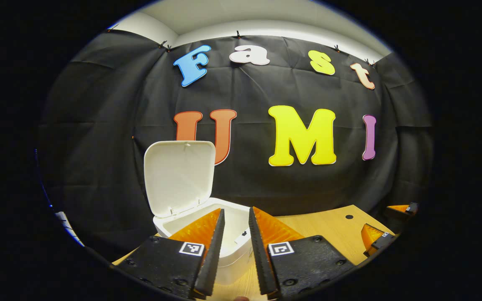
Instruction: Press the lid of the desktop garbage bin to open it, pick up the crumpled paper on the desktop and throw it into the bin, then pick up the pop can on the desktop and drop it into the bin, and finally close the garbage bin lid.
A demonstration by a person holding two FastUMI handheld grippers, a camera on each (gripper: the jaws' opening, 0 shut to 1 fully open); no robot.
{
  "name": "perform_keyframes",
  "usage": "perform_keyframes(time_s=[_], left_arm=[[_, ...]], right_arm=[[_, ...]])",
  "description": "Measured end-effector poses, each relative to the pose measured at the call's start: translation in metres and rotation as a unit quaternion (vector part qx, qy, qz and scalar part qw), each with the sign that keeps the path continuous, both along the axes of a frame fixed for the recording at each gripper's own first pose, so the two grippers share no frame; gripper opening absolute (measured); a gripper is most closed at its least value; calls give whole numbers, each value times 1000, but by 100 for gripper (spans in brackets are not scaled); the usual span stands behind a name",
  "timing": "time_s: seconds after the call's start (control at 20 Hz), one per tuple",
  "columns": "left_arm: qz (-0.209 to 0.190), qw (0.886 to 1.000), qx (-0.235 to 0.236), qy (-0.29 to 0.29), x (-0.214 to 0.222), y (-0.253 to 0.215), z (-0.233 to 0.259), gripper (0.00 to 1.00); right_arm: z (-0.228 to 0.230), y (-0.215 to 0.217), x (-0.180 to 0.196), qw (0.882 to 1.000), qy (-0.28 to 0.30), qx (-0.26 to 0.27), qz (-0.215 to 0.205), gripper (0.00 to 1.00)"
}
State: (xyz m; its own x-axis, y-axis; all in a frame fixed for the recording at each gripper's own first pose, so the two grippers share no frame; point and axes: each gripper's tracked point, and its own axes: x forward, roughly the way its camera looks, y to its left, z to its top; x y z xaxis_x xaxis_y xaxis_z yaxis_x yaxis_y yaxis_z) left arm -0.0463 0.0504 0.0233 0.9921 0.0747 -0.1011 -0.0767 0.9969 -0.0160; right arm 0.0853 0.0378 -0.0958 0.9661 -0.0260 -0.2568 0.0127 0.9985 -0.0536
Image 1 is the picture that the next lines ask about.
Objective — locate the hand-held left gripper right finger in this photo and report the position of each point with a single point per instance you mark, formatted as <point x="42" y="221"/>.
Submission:
<point x="260" y="259"/>

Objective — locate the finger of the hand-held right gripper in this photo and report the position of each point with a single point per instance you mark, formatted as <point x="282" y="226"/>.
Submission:
<point x="370" y="238"/>
<point x="400" y="209"/>

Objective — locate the wooden desktop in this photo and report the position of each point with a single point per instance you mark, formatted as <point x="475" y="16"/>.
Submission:
<point x="329" y="225"/>

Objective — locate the black backdrop cloth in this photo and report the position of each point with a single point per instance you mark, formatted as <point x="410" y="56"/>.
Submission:
<point x="98" y="125"/>

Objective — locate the white desktop garbage bin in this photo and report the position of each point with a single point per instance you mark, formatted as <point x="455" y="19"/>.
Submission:
<point x="178" y="175"/>

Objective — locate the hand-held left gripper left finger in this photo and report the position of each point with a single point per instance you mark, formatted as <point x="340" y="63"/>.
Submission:
<point x="214" y="259"/>

